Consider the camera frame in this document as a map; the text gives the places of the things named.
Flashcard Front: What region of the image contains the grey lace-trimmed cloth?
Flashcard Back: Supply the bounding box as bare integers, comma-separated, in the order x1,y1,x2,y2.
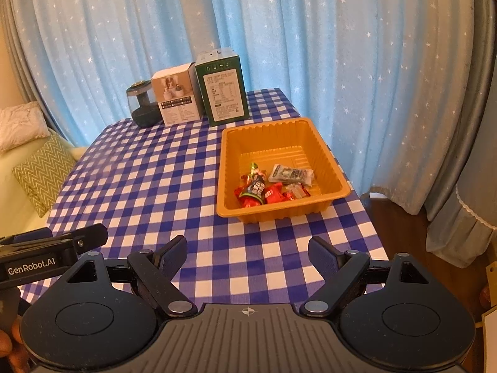
425,155,497,269

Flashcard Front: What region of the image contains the light green sofa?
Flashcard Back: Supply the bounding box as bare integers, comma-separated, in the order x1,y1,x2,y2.
0,124,90,242

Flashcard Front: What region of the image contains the grey curtain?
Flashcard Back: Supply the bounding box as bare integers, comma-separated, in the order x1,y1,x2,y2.
361,0,497,218
0,0,78,144

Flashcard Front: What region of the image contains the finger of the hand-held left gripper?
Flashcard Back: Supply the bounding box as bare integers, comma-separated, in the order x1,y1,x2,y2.
72,223,109,255
0,228,53,245

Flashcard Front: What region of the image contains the red twisted candy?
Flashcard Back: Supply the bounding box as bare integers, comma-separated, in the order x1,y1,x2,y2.
234,188,261,207

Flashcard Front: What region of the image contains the dark green glass humidifier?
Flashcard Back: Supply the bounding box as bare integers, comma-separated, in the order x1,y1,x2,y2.
125,80,161,127

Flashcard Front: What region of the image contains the green zigzag cushion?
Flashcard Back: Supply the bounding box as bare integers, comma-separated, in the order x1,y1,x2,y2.
11,135,76,218

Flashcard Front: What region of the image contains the grey snack packet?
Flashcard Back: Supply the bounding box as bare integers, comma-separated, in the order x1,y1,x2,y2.
268,163,314,186

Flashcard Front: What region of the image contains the white cardboard box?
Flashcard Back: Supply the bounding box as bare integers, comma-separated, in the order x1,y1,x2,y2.
151,62,204,127

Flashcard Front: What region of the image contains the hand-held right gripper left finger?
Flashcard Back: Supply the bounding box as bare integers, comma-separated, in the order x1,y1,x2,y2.
64,235,196,316

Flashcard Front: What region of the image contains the dark green snack packet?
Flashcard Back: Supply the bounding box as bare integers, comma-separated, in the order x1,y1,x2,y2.
239,175,268,203

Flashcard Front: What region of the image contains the large red snack packet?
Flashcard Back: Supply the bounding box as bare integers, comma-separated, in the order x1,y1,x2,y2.
265,182,289,205

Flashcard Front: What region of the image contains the blue star-print curtain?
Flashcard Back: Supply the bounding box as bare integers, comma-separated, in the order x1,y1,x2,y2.
11,0,478,203

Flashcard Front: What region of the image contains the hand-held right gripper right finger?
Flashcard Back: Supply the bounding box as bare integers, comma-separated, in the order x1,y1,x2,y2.
302,236,433,316

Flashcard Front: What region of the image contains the orange plastic tray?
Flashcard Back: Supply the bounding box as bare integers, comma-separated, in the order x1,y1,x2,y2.
215,117,352,224

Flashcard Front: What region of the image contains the white cushion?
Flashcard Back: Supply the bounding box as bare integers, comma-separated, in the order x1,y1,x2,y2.
0,101,51,153

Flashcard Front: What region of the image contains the person's left hand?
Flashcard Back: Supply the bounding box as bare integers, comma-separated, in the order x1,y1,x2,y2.
0,315,25,359

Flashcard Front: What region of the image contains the green cardboard box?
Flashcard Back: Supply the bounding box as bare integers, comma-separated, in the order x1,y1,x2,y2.
194,48,250,127

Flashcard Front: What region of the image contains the blue white checkered tablecloth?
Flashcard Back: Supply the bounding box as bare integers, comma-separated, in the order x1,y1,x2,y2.
17,87,389,307

